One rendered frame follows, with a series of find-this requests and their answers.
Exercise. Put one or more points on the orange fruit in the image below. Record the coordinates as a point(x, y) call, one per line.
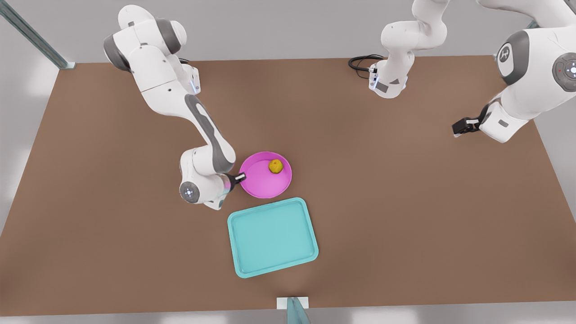
point(276, 166)

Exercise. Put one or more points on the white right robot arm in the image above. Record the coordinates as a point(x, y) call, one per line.
point(153, 72)

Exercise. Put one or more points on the teal rectangular tray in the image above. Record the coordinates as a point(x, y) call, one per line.
point(272, 237)

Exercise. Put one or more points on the silver frame post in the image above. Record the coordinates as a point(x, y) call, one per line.
point(294, 311)
point(31, 33)
point(532, 24)

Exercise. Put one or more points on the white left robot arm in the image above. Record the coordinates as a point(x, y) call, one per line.
point(531, 67)

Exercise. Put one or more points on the pink round plate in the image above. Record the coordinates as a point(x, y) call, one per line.
point(265, 175)

